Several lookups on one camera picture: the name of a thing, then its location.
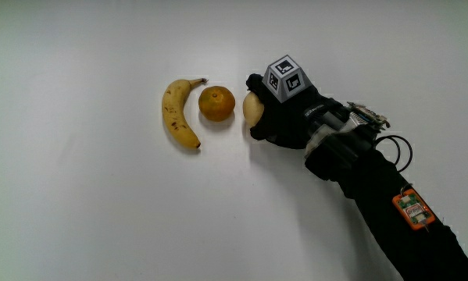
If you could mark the yellow banana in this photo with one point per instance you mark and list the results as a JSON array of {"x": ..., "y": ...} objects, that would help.
[{"x": 173, "y": 114}]

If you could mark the orange tangerine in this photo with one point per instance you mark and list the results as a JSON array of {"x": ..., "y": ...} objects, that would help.
[{"x": 216, "y": 103}]

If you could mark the person's right hand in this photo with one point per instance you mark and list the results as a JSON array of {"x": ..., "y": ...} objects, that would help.
[{"x": 288, "y": 121}]

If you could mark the person's right forearm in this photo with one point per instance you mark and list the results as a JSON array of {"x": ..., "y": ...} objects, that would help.
[{"x": 374, "y": 183}]

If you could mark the orange sensor module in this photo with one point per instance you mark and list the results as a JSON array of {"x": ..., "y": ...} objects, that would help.
[{"x": 413, "y": 210}]

